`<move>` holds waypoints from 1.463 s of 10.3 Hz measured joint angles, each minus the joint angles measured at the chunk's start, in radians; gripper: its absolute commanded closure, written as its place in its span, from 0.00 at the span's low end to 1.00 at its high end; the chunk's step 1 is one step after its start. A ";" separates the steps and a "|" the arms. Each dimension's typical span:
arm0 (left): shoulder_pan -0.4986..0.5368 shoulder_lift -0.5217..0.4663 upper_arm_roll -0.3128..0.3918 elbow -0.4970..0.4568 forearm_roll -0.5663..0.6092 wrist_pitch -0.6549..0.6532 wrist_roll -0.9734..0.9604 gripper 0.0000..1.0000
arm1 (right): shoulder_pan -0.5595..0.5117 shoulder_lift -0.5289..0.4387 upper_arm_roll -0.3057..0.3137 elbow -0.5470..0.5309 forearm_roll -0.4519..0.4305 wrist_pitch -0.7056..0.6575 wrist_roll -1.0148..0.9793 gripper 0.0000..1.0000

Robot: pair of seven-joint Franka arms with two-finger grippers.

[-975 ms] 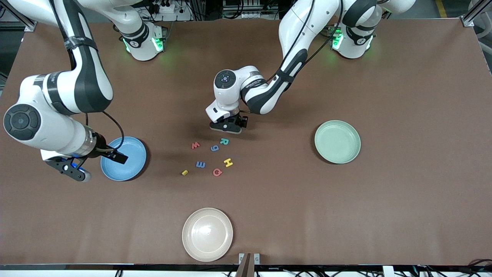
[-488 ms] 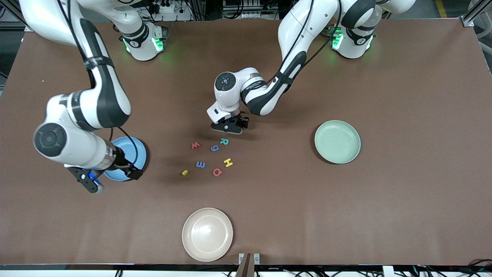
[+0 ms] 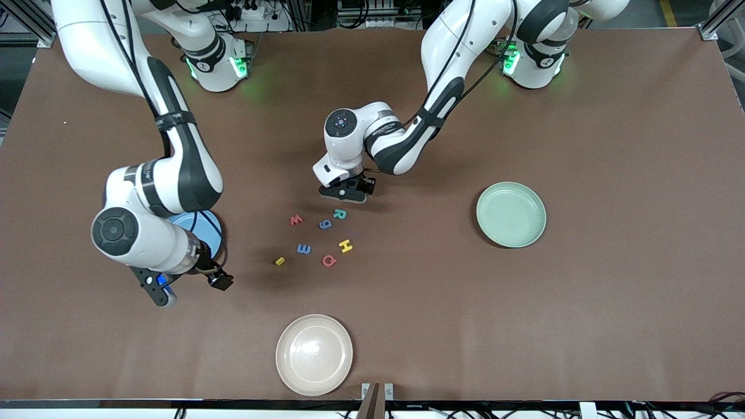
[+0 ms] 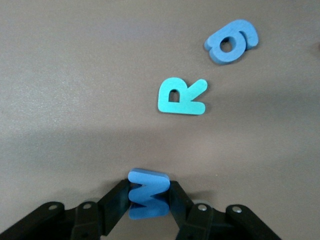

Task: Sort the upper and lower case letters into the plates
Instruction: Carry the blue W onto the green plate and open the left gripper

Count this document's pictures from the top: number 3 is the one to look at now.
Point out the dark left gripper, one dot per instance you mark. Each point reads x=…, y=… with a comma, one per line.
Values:
x=367, y=183

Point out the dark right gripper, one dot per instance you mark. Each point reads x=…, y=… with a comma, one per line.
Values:
x=209, y=269

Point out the green foam letter R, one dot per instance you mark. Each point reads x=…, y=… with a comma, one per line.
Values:
x=340, y=214

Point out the blue foam letter g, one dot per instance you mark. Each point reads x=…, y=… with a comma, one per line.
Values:
x=325, y=224

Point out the yellow foam letter H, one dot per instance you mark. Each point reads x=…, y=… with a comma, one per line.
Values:
x=346, y=246

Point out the small red foam letter w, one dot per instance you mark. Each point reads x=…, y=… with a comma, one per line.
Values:
x=295, y=220

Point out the red foam letter Q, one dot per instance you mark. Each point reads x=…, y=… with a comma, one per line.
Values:
x=324, y=261

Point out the blue foam letter m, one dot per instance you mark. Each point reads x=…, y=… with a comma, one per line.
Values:
x=304, y=249

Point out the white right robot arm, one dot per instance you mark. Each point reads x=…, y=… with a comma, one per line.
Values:
x=87, y=46

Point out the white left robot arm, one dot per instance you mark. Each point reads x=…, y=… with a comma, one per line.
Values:
x=352, y=145

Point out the blue plate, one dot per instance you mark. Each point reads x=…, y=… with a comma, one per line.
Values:
x=209, y=230

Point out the beige plate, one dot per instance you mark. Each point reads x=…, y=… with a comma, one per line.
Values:
x=314, y=355

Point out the brown table cover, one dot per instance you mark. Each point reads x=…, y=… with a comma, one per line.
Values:
x=407, y=326

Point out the green plate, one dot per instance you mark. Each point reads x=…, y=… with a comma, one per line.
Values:
x=511, y=215

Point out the grey electronics rack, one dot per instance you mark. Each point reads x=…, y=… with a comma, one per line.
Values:
x=378, y=11

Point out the white power strip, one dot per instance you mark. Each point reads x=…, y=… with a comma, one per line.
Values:
x=270, y=23

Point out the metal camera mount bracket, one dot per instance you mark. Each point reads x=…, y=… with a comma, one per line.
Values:
x=372, y=401

